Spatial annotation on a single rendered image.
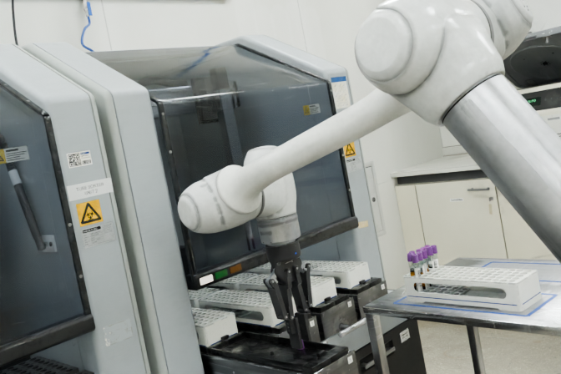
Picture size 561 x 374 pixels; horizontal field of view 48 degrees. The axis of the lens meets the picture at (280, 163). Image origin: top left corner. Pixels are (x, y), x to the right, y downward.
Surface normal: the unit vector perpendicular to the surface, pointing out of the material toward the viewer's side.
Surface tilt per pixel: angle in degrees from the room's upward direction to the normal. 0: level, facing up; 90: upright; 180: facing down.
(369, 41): 85
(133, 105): 90
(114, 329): 90
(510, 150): 82
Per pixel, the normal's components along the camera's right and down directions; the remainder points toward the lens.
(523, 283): 0.66, -0.08
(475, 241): -0.70, 0.17
